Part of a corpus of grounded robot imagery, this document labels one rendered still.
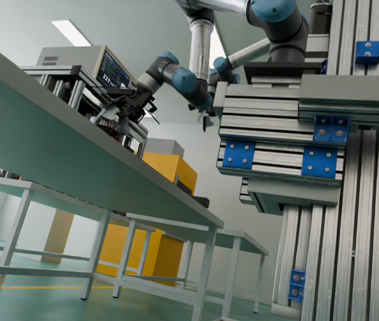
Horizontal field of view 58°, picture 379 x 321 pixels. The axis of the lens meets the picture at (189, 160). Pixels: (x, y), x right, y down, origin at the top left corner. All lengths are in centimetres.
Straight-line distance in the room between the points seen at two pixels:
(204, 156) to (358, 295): 633
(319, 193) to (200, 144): 638
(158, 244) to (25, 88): 445
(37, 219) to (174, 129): 358
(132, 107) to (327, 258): 78
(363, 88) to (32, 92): 78
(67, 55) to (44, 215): 406
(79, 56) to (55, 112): 93
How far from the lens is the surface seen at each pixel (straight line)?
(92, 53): 178
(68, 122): 95
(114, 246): 548
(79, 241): 812
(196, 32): 142
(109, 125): 121
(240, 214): 678
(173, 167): 533
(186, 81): 115
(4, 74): 82
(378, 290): 115
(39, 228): 568
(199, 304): 248
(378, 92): 95
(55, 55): 192
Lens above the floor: 43
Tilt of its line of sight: 16 degrees up
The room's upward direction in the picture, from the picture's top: 12 degrees clockwise
